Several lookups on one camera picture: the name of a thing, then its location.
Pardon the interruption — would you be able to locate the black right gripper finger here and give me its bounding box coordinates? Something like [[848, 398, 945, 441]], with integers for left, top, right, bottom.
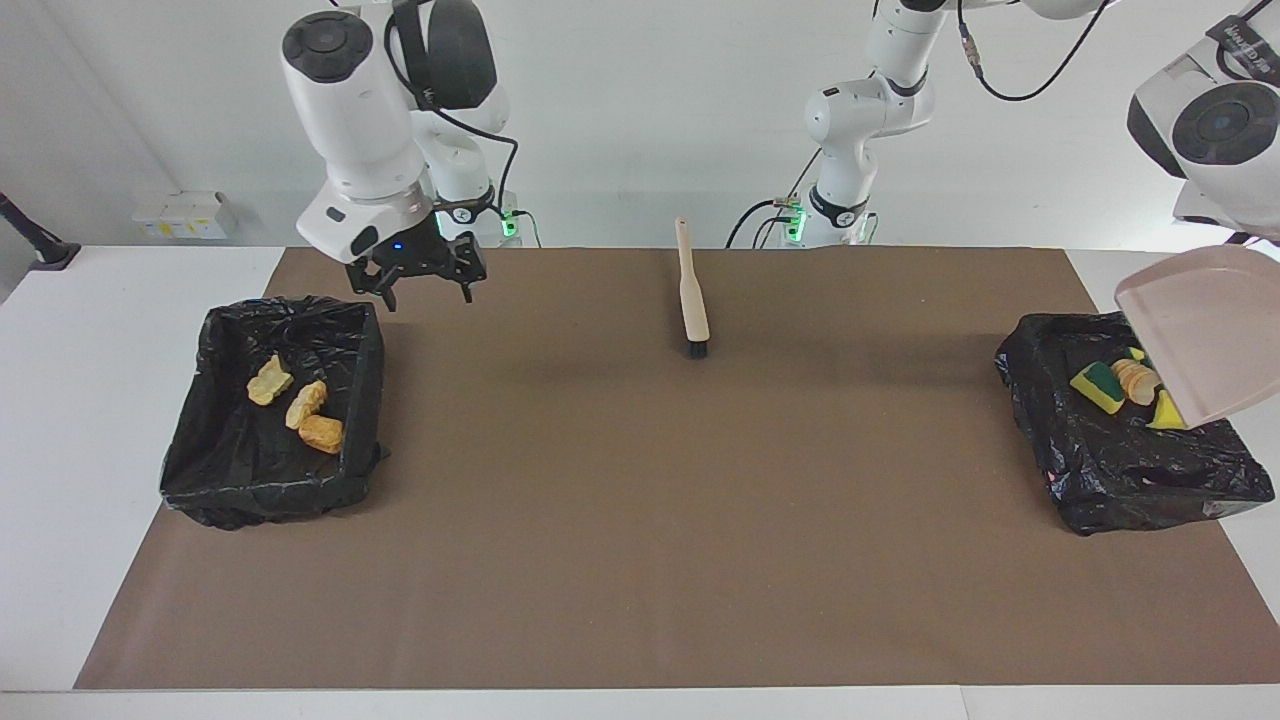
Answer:
[[346, 258, 399, 313], [450, 233, 489, 305]]

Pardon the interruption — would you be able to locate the ridged golden bread piece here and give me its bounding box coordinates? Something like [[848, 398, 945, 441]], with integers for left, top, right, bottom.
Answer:
[[285, 379, 329, 431]]

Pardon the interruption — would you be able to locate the pale yellow bread piece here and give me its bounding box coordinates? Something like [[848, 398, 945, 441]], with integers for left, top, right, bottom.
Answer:
[[247, 354, 295, 407]]

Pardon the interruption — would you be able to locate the brown bread roll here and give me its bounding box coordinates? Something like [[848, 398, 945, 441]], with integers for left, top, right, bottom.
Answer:
[[298, 414, 346, 455]]

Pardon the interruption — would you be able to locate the beige brush with black bristles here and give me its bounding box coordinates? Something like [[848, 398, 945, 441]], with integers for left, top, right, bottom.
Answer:
[[674, 217, 711, 359]]

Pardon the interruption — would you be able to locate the striped orange croissant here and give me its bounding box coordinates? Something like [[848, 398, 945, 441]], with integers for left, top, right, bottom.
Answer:
[[1111, 358, 1163, 406]]

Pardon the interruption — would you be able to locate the beige plastic dustpan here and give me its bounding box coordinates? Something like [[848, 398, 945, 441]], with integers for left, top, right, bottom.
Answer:
[[1114, 245, 1280, 429]]

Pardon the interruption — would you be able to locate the bin lined with black bag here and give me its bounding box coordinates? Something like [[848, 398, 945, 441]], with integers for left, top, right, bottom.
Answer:
[[160, 295, 391, 531], [995, 310, 1276, 536]]

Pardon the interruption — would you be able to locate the brown table mat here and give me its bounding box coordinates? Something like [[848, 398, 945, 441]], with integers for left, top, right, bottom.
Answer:
[[73, 247, 1280, 691]]

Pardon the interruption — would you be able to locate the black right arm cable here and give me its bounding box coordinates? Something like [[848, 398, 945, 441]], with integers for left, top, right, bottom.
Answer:
[[385, 0, 521, 236]]

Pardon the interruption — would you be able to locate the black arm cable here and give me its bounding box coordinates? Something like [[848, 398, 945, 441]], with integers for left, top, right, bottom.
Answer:
[[955, 0, 1116, 103], [385, 0, 521, 236]]

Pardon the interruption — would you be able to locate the white wall socket box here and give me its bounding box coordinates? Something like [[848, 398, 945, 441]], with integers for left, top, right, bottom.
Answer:
[[132, 190, 233, 241]]

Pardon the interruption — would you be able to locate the black base cable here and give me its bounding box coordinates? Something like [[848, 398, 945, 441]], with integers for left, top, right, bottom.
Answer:
[[724, 198, 801, 249]]

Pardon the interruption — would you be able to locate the black camera stand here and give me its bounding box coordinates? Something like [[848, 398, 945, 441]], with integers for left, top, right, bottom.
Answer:
[[0, 190, 81, 271]]

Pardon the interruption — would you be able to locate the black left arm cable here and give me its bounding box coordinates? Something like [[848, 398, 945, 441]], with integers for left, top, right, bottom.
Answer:
[[955, 0, 1116, 103]]

